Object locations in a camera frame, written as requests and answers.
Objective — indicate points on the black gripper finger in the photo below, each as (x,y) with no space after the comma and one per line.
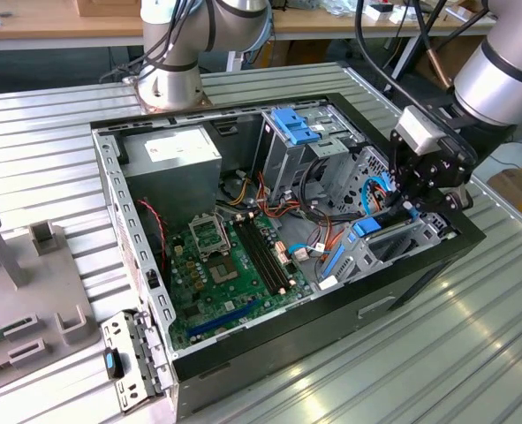
(402,201)
(455,201)

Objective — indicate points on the hard disk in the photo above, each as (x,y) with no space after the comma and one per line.
(366,227)

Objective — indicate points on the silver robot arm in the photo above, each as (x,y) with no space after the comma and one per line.
(499,79)

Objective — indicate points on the grey metal disk bay cage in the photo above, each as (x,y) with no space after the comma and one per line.
(364,165)

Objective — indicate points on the cardboard box with yellow tape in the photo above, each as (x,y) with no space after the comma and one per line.
(519,185)

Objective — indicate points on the white table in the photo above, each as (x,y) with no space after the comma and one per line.
(521,155)

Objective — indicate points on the white tag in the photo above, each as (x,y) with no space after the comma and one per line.
(327,283)

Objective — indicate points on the black tripod leg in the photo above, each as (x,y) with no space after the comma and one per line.
(408,57)

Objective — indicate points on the brown cardboard box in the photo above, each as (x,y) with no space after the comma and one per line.
(461,55)

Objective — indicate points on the grey optical drive cage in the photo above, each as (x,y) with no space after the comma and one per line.
(282,170)

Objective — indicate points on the blue plastic drive latch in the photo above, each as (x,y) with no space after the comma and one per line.
(293,126)

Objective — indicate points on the black RAM slot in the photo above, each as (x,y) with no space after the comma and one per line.
(262,256)
(255,256)
(268,256)
(275,256)

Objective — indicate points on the small white box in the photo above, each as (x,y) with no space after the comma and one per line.
(406,16)

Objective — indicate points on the flat white carton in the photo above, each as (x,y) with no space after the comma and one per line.
(466,14)

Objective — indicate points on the white box with black top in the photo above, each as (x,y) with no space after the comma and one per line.
(377,15)

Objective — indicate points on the wooden office desk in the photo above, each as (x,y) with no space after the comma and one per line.
(44,26)
(322,28)

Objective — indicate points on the black PC case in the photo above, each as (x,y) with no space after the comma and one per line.
(287,344)

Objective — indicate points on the green motherboard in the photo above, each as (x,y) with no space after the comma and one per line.
(243,293)

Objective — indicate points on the blue expansion slot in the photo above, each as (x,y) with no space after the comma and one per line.
(225,317)

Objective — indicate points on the grey power supply unit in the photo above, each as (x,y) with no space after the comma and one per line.
(172,181)

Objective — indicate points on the grey parts rack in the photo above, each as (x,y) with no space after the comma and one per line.
(44,300)

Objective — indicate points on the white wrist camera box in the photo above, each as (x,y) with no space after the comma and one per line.
(415,130)

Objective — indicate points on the grey metal slot bracket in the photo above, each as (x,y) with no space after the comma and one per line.
(128,342)

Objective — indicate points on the blue black bracket latch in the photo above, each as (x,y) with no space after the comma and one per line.
(115,364)

